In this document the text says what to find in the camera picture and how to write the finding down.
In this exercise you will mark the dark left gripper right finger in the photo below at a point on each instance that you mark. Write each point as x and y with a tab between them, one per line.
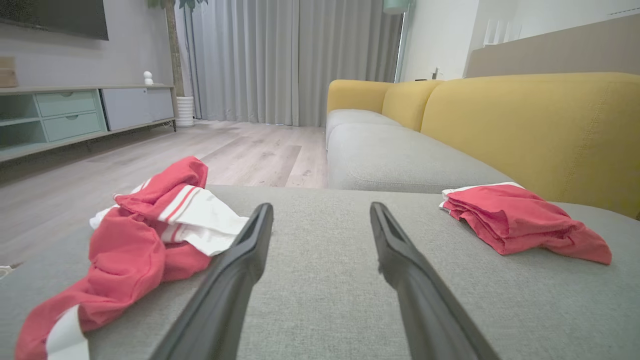
420	300

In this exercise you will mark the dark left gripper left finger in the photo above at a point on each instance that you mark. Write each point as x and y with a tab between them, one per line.
225	300

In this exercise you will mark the red and white basketball jersey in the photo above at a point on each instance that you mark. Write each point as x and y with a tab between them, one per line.
125	250

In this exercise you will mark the red basketball shorts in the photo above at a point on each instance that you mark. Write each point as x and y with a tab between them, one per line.
510	220

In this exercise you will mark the large grey sofa seat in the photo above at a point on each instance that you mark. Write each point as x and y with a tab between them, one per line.
325	300

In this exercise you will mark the grey sofa seat cushion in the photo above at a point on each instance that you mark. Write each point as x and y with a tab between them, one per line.
400	160
350	117

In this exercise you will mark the white ribbed plant pot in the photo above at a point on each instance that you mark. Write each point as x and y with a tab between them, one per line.
185	111

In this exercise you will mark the yellow sofa back cushion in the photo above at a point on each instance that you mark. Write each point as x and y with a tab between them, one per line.
407	102
355	95
540	130

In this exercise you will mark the small white figurine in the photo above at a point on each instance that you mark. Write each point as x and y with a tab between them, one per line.
148	78

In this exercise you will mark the mint and grey TV cabinet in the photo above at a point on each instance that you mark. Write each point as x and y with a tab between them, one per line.
70	117

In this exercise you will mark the grey pleated curtain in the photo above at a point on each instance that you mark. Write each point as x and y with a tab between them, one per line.
280	60

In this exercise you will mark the indoor tree plant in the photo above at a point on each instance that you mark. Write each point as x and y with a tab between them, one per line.
174	50

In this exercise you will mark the white slatted object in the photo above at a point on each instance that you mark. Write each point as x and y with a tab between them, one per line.
500	32

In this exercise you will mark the beige upholstered panel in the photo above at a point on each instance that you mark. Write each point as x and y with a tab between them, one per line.
560	50

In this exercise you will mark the teal shade floor lamp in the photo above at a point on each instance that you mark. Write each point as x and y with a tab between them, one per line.
397	6

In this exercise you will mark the small wooden box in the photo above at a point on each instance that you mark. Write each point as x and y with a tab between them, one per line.
7	72

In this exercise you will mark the black wall television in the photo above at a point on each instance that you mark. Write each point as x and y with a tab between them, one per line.
50	15

